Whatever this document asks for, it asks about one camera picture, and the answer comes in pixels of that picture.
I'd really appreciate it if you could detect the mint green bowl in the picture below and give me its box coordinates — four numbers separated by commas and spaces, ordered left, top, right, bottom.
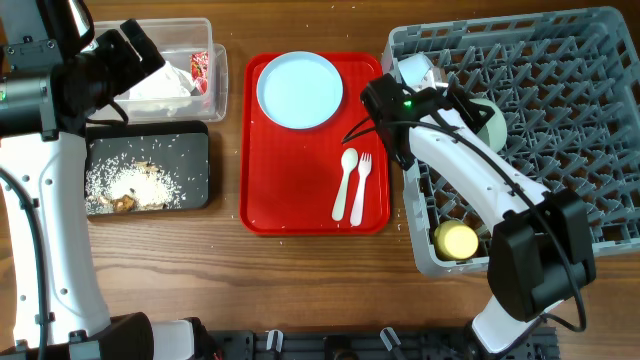
472, 98, 507, 152

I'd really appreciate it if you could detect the white napkin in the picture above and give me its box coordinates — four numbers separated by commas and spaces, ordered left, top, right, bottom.
129, 61, 196, 100

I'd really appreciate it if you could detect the red sauce packet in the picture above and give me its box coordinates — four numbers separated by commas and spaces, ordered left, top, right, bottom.
190, 51, 209, 95

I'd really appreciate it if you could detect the light blue food bowl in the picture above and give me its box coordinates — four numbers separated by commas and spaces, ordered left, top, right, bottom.
398, 53, 448, 91

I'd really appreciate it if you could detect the white plastic fork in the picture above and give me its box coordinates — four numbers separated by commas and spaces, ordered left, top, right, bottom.
350, 153, 373, 227

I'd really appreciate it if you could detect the yellow plastic cup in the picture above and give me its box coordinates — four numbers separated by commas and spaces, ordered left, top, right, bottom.
434, 220, 479, 260

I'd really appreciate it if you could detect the white plastic spoon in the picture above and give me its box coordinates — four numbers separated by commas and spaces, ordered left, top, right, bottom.
331, 148, 358, 221

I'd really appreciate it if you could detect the light blue plate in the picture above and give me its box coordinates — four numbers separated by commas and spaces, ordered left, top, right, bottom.
255, 51, 344, 130

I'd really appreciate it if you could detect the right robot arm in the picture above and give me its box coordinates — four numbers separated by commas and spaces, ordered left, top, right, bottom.
360, 74, 596, 359

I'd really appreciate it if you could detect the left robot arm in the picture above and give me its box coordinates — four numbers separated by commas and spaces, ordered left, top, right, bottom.
1, 0, 223, 359

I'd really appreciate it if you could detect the grey dishwasher rack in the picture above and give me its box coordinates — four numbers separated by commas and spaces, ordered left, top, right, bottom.
382, 7, 639, 256

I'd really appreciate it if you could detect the clear plastic bin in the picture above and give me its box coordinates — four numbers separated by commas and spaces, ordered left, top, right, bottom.
115, 18, 228, 123

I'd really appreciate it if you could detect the black plastic tray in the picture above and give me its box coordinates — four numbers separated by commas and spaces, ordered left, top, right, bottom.
84, 120, 210, 216

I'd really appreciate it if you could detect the food scraps and rice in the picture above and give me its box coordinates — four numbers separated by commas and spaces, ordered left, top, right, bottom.
85, 156, 186, 215

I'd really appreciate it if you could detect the red serving tray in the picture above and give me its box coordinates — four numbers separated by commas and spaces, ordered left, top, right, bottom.
239, 52, 390, 236

